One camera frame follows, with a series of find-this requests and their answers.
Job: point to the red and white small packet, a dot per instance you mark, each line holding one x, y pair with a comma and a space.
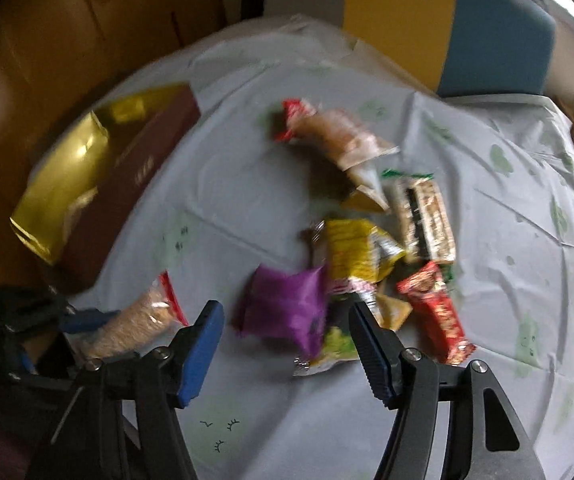
352, 287

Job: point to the yellow and blue cushion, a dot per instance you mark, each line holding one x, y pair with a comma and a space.
492, 25

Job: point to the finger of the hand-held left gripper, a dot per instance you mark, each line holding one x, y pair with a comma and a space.
89, 319

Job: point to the small yellow triangular packet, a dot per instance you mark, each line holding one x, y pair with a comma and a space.
394, 310

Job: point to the white tablecloth with green print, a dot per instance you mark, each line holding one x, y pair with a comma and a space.
247, 185

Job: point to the clear nut bar packet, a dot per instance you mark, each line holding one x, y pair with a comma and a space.
429, 220

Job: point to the tan pastry packet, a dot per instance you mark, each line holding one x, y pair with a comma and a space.
337, 135

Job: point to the green and yellow packet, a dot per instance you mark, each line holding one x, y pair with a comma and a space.
337, 347

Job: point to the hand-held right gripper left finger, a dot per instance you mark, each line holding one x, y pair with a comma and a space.
201, 352

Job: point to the purple snack packet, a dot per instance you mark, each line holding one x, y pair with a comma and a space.
282, 305

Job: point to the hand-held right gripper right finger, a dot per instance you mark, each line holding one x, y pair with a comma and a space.
373, 357

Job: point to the red floral snack packet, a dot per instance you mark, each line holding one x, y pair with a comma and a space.
437, 312

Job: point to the clear grain bar packet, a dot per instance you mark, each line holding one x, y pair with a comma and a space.
132, 322

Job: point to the small beige packet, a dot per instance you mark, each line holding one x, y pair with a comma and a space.
367, 185

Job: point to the small dark brown packet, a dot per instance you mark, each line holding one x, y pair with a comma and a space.
313, 245

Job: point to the maroon box with gold lining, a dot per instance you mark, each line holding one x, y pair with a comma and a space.
132, 170

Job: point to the yellow snack packet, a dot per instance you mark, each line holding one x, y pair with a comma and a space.
354, 250

